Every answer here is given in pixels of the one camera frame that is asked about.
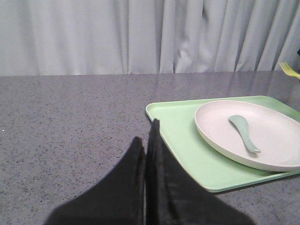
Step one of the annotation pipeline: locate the mint green spoon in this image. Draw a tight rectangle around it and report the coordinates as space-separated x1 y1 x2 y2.
228 115 262 154

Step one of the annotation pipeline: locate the beige round plate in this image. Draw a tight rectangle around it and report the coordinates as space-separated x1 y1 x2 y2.
195 100 300 172

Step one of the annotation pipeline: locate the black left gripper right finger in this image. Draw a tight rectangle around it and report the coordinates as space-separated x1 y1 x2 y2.
146 119 254 225

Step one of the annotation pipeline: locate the yellow plastic fork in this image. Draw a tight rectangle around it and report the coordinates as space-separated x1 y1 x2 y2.
280 62 300 79

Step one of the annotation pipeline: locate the light green tray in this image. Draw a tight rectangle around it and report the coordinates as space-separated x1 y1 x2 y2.
146 96 300 193

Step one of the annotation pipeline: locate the grey curtain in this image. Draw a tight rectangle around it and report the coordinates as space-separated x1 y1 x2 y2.
0 0 300 76

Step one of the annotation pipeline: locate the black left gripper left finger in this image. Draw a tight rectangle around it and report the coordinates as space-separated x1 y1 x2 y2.
46 137 146 225

